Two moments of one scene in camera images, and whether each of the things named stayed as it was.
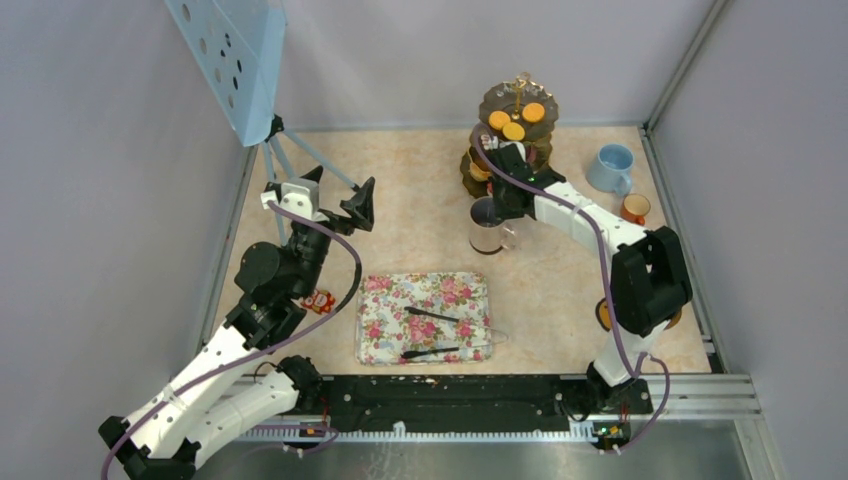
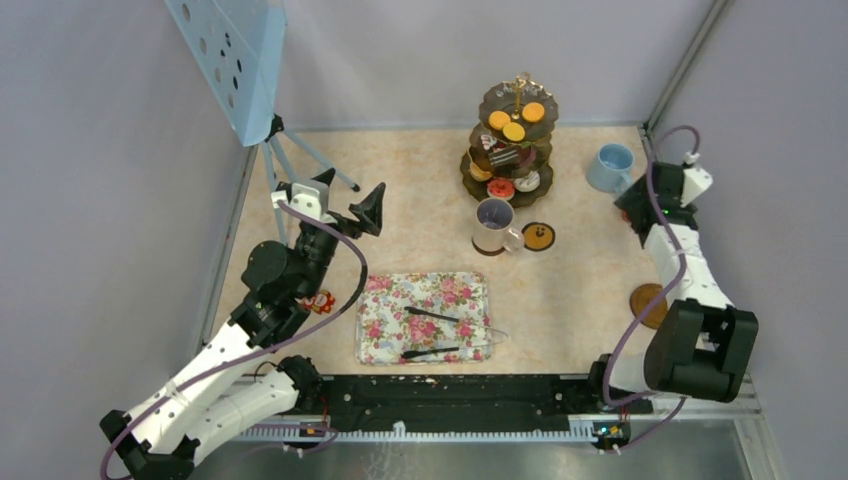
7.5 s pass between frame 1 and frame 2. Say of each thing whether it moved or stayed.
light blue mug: stayed
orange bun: stayed
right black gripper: moved
